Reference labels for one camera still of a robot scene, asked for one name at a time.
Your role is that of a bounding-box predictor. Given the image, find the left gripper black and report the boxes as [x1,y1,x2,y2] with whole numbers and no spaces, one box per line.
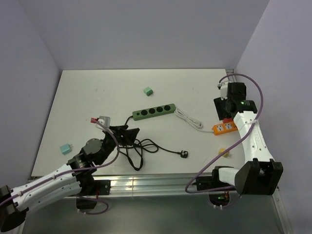
[97,125,139,164]

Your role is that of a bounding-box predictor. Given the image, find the red cube socket adapter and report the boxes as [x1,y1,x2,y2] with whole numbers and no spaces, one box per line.
[222,118,233,124]

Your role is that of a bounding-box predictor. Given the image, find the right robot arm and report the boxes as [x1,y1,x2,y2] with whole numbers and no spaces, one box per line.
[211,81,283,195]

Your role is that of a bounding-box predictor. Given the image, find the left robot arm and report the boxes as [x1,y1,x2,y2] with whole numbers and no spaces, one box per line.
[0,124,140,233]

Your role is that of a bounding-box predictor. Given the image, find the orange power strip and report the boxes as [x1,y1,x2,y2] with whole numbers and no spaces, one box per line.
[212,121,238,136]

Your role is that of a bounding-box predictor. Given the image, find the green power strip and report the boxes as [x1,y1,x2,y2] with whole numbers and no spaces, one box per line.
[132,103,176,121]

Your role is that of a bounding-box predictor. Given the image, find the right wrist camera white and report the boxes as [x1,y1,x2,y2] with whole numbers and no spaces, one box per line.
[217,80,230,100]

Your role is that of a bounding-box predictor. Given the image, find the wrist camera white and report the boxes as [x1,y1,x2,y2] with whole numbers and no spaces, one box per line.
[217,80,230,100]
[90,116,111,129]

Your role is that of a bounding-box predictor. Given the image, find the black power cable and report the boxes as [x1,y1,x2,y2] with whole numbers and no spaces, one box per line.
[117,115,189,172]

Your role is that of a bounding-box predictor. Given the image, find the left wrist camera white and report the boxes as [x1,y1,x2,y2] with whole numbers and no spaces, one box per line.
[90,116,111,129]

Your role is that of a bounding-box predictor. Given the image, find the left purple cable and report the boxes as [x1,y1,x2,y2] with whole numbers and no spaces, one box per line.
[0,121,120,215]

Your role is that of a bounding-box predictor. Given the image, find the aluminium side rail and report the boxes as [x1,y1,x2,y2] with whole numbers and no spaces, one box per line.
[225,69,237,82]

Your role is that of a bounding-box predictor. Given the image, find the white coiled cable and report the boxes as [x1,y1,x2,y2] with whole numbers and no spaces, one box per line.
[174,108,213,134]

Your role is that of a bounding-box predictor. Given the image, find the green wall charger plug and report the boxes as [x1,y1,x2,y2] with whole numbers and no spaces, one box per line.
[143,87,154,97]

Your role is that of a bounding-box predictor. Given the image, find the aluminium front rail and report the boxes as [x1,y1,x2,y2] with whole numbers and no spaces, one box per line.
[23,173,279,200]

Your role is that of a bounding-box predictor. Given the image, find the teal wall charger plug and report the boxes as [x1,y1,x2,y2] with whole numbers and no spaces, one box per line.
[60,143,73,155]

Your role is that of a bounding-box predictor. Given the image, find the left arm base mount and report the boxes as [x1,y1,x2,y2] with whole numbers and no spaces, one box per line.
[76,180,111,211]

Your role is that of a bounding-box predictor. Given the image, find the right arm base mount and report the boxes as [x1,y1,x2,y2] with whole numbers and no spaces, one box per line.
[192,175,235,207]

